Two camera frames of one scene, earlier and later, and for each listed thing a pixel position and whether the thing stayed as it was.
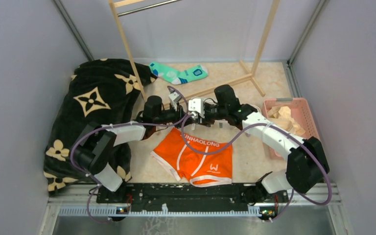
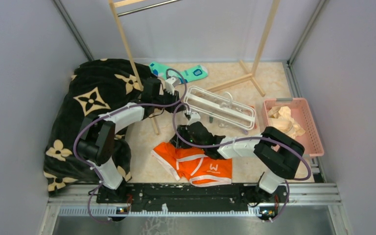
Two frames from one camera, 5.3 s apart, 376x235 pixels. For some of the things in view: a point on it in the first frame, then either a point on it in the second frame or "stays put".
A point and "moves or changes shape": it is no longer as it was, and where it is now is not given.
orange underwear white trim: (201, 170) stays put
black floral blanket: (103, 91) stays put
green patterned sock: (176, 77) stays put
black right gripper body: (213, 112) -> (185, 135)
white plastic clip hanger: (226, 125) moves or changes shape
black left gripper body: (168, 116) -> (167, 98)
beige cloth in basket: (281, 116) stays put
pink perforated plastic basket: (301, 111) stays put
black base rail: (213, 197) stays put
